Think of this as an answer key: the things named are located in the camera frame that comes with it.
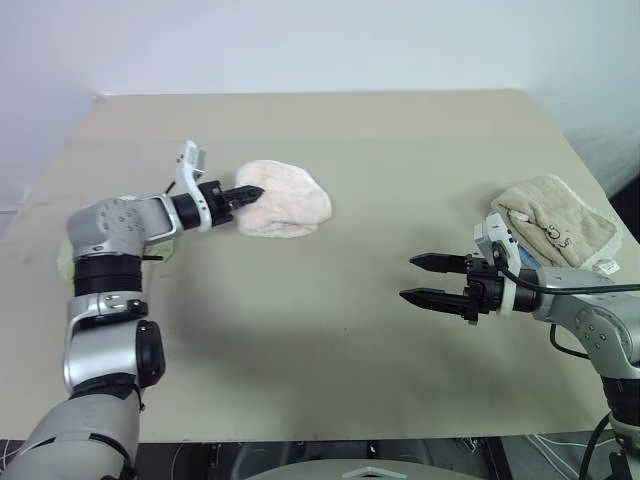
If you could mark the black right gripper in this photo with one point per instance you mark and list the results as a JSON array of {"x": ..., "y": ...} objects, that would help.
[{"x": 482, "y": 292}]

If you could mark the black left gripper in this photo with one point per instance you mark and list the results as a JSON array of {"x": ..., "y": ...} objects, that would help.
[{"x": 217, "y": 205}]

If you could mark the pink terry towel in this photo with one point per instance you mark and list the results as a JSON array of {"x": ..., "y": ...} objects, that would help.
[{"x": 285, "y": 200}]

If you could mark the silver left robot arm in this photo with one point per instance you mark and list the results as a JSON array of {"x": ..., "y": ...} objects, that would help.
[{"x": 105, "y": 310}]

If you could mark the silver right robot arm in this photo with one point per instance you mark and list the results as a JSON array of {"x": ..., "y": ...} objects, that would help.
[{"x": 595, "y": 320}]

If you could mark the folded blue towel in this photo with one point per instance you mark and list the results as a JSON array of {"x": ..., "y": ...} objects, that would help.
[{"x": 528, "y": 260}]

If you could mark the folded beige terry towel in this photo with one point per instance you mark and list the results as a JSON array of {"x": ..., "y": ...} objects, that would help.
[{"x": 560, "y": 215}]

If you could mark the black table leg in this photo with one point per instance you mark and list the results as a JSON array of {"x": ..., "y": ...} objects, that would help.
[{"x": 497, "y": 460}]

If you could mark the grey robot torso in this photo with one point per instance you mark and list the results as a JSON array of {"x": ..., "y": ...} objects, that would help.
[{"x": 370, "y": 465}]

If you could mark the dark brown furniture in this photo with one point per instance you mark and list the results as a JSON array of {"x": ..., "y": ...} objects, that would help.
[{"x": 627, "y": 187}]

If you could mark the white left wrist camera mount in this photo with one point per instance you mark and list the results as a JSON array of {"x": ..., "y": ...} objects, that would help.
[{"x": 189, "y": 160}]

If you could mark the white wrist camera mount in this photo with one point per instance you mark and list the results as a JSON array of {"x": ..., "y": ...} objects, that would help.
[
  {"x": 189, "y": 160},
  {"x": 492, "y": 232}
]

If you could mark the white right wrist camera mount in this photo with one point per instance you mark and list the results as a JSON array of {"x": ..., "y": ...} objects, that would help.
[{"x": 492, "y": 232}]

